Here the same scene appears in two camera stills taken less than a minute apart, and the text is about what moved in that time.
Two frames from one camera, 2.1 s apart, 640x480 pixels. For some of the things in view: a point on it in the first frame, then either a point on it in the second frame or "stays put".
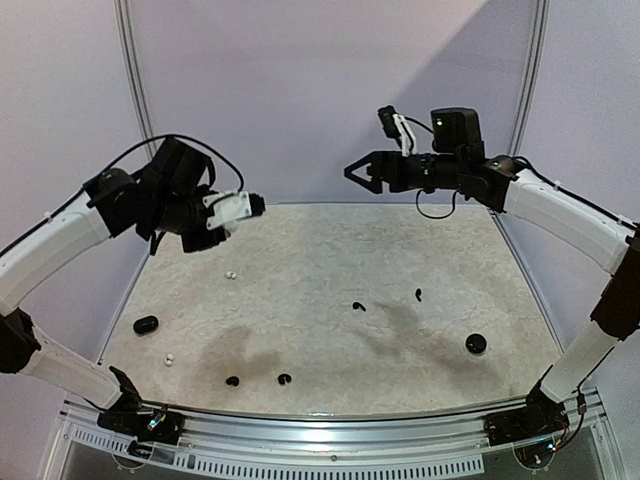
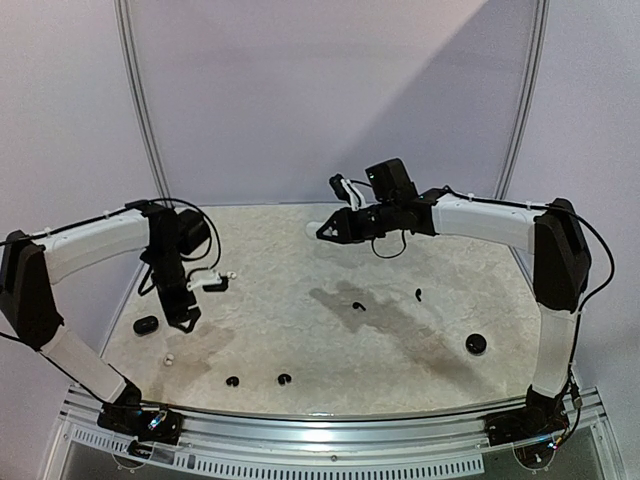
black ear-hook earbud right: x=281 y=379 stays put
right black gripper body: x=379 y=170 -> x=351 y=225
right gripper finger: x=370 y=158 -> x=341 y=218
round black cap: x=476 y=343 stays put
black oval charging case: x=143 y=325 stays put
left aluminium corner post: x=124 y=11 stays put
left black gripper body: x=178 y=214 -> x=166 y=265
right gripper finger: x=373 y=186 -> x=337 y=239
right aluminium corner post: x=532 y=78 stays put
